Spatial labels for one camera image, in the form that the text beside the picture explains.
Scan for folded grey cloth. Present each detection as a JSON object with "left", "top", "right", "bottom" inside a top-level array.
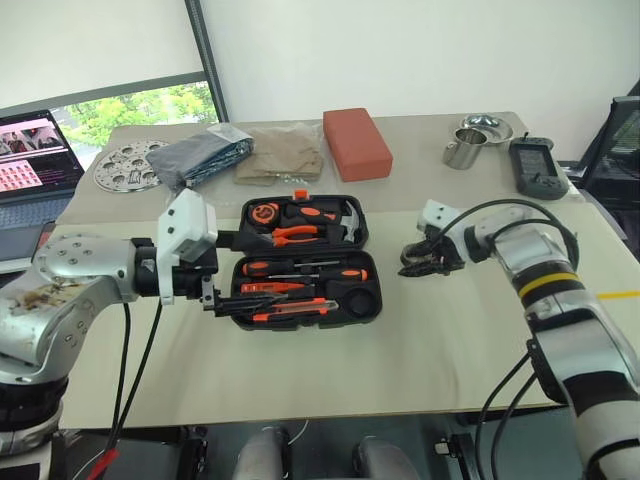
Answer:
[{"left": 145, "top": 130, "right": 257, "bottom": 191}]

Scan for red rectangular block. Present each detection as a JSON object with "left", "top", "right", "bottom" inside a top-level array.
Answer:
[{"left": 321, "top": 105, "right": 395, "bottom": 184}]

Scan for black handheld device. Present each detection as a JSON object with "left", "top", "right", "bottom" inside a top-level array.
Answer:
[{"left": 508, "top": 132, "right": 570, "bottom": 202}]

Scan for orange black utility knife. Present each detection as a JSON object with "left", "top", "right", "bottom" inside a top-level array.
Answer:
[{"left": 251, "top": 298, "right": 340, "bottom": 322}]

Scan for grey rounded shape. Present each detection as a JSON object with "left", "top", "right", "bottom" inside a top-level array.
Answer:
[
  {"left": 238, "top": 426, "right": 290, "bottom": 480},
  {"left": 351, "top": 436, "right": 420, "bottom": 480}
]

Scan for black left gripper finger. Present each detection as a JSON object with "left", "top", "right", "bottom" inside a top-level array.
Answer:
[
  {"left": 215, "top": 228, "right": 274, "bottom": 251},
  {"left": 201, "top": 276, "right": 290, "bottom": 320}
]

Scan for black tool case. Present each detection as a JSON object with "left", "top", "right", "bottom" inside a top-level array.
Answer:
[{"left": 230, "top": 189, "right": 385, "bottom": 332}]

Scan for claw hammer black orange handle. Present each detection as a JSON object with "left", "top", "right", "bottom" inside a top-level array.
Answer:
[{"left": 282, "top": 201, "right": 365, "bottom": 245}]

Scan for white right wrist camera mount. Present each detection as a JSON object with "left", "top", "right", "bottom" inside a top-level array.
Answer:
[{"left": 416, "top": 198, "right": 460, "bottom": 237}]

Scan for open laptop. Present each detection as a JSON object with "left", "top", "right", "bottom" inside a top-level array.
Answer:
[{"left": 0, "top": 109, "right": 87, "bottom": 275}]

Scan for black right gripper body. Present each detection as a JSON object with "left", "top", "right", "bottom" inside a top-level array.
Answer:
[{"left": 428, "top": 238, "right": 469, "bottom": 274}]

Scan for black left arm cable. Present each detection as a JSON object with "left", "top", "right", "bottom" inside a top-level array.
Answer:
[{"left": 88, "top": 298, "right": 165, "bottom": 477}]

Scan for orange black flathead screwdriver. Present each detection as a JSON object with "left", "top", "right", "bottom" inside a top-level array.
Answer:
[{"left": 266, "top": 268, "right": 370, "bottom": 286}]

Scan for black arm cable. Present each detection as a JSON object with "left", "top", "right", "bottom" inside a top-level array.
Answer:
[
  {"left": 438, "top": 198, "right": 582, "bottom": 480},
  {"left": 88, "top": 298, "right": 165, "bottom": 477}
]

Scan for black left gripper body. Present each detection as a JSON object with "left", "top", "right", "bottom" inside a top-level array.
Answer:
[{"left": 171, "top": 247, "right": 220, "bottom": 302}]

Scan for orange test pen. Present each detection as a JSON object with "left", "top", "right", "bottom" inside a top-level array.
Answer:
[{"left": 239, "top": 281, "right": 307, "bottom": 297}]

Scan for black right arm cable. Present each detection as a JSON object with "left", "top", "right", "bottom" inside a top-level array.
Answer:
[{"left": 438, "top": 198, "right": 582, "bottom": 480}]

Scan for perforated round metal plate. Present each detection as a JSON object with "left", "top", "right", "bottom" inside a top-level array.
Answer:
[{"left": 93, "top": 140, "right": 172, "bottom": 193}]

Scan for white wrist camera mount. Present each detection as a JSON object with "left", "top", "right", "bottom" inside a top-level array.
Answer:
[
  {"left": 155, "top": 188, "right": 219, "bottom": 307},
  {"left": 416, "top": 198, "right": 460, "bottom": 237}
]

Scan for black window frame post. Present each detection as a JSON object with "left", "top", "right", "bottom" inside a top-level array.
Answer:
[{"left": 183, "top": 0, "right": 232, "bottom": 124}]

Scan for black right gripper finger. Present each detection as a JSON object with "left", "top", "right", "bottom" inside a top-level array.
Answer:
[
  {"left": 400, "top": 238, "right": 435, "bottom": 263},
  {"left": 398, "top": 261, "right": 448, "bottom": 280}
]

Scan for orange handled pliers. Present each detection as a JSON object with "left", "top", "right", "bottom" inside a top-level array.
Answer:
[{"left": 271, "top": 224, "right": 322, "bottom": 248}]

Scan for stainless steel cup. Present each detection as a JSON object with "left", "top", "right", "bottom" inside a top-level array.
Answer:
[{"left": 441, "top": 126, "right": 489, "bottom": 172}]

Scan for stainless steel bowl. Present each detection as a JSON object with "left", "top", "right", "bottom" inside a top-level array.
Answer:
[{"left": 458, "top": 113, "right": 517, "bottom": 150}]

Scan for beige cloth in plastic bag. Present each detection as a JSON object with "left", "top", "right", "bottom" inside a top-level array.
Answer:
[{"left": 231, "top": 121, "right": 327, "bottom": 187}]

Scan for orange black tape measure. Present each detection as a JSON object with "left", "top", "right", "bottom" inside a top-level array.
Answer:
[{"left": 250, "top": 203, "right": 282, "bottom": 230}]

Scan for black electrical tape roll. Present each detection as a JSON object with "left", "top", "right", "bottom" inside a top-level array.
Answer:
[{"left": 346, "top": 286, "right": 380, "bottom": 320}]

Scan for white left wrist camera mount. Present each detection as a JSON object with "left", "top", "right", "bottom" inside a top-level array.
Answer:
[{"left": 155, "top": 188, "right": 219, "bottom": 307}]

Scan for black furniture piece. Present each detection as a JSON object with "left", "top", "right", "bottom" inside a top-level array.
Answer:
[{"left": 553, "top": 96, "right": 640, "bottom": 254}]

